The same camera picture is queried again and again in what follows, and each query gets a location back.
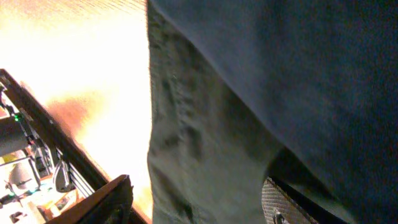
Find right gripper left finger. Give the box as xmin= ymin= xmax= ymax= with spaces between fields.
xmin=47 ymin=175 xmax=133 ymax=224

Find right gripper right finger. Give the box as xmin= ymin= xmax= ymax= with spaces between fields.
xmin=261 ymin=177 xmax=346 ymax=224

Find black garment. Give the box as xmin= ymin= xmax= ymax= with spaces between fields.
xmin=146 ymin=2 xmax=284 ymax=224

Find navy blue shorts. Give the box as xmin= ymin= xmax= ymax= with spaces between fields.
xmin=147 ymin=0 xmax=397 ymax=223

